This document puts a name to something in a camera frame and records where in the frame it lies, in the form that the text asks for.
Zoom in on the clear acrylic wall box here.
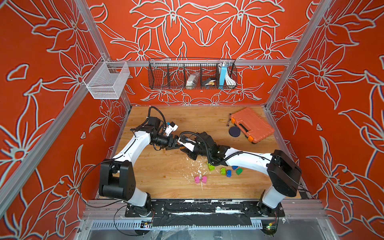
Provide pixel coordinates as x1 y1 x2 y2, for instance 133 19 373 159
84 62 131 100

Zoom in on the screwdriver bit beside case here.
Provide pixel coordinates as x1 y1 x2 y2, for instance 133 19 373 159
226 114 232 127

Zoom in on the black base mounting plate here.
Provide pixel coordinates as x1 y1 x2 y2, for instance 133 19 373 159
125 199 285 228

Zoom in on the orange plastic tool case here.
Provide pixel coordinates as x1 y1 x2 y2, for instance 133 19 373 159
231 108 275 144

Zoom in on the light blue box in basket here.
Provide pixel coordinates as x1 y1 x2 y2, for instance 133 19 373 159
219 65 227 89

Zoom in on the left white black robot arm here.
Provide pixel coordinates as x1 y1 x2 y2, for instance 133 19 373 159
99 106 180 216

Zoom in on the white slotted cable duct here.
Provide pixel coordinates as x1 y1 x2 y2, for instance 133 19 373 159
91 220 152 230

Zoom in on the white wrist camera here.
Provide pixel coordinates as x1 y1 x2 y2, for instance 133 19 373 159
165 122 179 136
178 140 196 152

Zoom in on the grey plastic bag in basket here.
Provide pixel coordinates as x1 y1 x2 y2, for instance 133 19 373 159
186 73 200 90

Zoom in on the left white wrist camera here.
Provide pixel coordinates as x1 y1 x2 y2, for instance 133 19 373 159
165 122 179 136

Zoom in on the white cable bundle in basket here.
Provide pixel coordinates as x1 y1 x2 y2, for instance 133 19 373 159
224 69 237 89

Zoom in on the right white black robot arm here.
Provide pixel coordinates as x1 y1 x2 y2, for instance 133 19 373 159
179 131 302 210

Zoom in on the black wire wall basket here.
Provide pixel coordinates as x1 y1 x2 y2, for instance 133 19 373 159
148 58 238 90

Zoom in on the dark green lego brick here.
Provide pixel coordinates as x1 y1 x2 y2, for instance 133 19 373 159
236 168 243 175

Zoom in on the black item in basket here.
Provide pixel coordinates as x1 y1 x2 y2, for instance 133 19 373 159
202 78 217 87

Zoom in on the dark round disc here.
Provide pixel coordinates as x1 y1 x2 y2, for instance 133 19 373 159
229 126 242 138

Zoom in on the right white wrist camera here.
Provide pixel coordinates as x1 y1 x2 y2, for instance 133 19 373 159
178 140 196 152

